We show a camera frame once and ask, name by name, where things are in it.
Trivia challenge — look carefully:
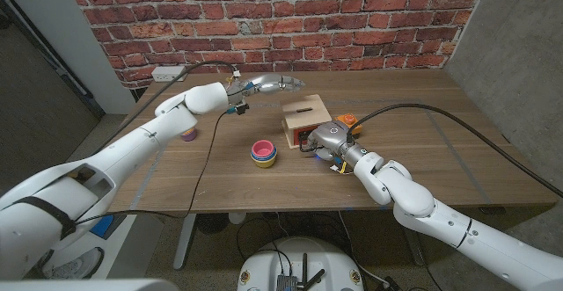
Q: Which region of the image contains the grey computer module with antennas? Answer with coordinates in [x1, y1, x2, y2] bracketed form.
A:
[275, 252, 326, 291]

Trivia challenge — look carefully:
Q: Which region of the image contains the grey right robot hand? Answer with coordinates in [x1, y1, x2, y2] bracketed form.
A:
[306, 120, 369, 167]

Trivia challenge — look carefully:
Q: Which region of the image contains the pink nesting cup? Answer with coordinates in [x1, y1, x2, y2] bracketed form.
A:
[251, 139, 277, 159]

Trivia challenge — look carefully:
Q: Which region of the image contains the blue nesting cup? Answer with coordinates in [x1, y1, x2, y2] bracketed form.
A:
[250, 148, 278, 164]

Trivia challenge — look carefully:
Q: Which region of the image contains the white sneaker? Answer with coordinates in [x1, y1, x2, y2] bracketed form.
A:
[43, 246, 105, 280]

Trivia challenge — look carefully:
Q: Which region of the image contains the white table leg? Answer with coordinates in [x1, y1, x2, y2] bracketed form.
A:
[172, 213, 198, 271]

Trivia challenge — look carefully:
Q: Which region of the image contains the orange emergency stop button box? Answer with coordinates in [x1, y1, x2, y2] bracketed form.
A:
[334, 113, 364, 136]

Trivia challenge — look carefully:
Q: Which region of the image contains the white robot torso base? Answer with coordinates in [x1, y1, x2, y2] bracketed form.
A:
[237, 236, 365, 291]

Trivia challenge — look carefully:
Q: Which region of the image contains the yellow nesting cup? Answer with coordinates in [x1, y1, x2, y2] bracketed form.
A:
[251, 154, 278, 169]

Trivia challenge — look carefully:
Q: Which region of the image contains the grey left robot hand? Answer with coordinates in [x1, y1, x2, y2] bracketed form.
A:
[226, 73, 306, 102]

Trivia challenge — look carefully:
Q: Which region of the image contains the red brick printed backdrop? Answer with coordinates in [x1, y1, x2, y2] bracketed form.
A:
[62, 0, 493, 91]

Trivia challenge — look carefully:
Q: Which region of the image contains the light wooden slotted box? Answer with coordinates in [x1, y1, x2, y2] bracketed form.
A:
[281, 93, 332, 149]

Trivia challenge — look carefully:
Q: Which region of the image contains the white power outlet strip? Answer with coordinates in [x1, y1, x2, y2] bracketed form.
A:
[150, 65, 188, 83]

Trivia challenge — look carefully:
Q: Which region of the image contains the thin black left wrist cable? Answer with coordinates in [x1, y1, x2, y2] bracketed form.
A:
[72, 110, 230, 227]

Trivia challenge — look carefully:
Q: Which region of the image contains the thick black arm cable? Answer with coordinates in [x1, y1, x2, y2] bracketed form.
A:
[87, 60, 241, 158]
[347, 102, 563, 199]

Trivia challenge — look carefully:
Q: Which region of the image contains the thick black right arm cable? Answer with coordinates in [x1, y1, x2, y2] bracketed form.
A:
[347, 102, 563, 199]

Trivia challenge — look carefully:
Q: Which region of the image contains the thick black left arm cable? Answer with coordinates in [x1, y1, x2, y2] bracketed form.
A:
[87, 60, 241, 158]

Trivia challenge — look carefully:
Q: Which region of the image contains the white robot head rim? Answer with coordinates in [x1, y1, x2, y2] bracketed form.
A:
[0, 277, 179, 291]

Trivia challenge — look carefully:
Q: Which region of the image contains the red-fronted wooden drawer black handle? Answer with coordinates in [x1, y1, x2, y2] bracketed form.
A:
[292, 124, 320, 152]

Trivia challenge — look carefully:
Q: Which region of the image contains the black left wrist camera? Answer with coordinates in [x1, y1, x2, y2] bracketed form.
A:
[226, 99, 250, 116]

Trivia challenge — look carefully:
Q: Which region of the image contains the blue floor pad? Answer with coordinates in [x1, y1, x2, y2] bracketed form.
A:
[90, 215, 114, 239]

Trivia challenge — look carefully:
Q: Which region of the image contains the dark table leg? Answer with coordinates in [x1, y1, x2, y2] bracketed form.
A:
[398, 220, 427, 268]

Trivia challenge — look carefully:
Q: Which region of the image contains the black round floor base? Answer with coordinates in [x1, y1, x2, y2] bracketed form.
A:
[195, 213, 230, 236]

